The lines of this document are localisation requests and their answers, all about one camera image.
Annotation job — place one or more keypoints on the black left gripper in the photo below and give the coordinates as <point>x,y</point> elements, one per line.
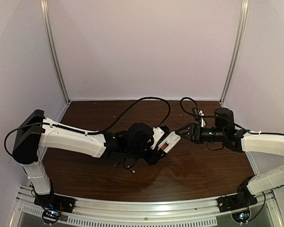
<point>155,158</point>

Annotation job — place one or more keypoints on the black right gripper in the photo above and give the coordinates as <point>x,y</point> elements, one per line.
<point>194,132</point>

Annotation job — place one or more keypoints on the white remote control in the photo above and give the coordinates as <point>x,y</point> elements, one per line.
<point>169,142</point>

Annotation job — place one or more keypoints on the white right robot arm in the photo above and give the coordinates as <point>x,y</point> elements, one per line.
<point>238,139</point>

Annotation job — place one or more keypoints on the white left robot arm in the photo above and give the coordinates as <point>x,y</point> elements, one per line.
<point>140,141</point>

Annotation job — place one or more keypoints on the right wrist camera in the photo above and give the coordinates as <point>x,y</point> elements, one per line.
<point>198,116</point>

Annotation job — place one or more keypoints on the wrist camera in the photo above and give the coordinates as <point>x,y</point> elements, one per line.
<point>198,116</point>
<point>158,134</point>

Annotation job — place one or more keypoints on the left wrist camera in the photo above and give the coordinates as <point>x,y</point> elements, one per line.
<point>158,134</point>

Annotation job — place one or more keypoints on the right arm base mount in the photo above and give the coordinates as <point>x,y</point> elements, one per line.
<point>239,203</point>

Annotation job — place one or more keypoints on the right aluminium corner post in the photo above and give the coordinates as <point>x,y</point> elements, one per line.
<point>236,49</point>

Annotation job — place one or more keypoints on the aluminium corner post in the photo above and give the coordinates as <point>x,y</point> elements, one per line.
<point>236,49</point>
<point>52,49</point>

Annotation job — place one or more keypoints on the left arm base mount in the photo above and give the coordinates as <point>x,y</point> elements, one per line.
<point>53,206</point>

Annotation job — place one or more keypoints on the left aluminium corner post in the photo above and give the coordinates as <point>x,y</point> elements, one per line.
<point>52,49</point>

